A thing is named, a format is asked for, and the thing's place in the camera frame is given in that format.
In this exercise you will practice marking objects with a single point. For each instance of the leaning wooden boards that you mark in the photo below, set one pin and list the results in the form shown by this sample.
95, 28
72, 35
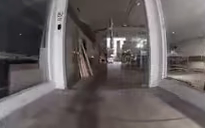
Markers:
82, 61

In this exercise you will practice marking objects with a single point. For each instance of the grey concrete floor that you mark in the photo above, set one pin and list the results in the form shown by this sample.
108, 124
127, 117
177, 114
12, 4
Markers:
103, 106

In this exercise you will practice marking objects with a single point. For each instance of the white pillar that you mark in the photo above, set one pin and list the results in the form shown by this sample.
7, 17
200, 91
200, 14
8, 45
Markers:
155, 43
58, 43

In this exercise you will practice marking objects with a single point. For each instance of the pale raised kerb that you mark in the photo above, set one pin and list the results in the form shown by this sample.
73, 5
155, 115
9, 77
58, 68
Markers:
20, 100
190, 95

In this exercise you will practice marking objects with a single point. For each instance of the dark glass wall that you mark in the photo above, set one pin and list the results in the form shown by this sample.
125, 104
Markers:
15, 46

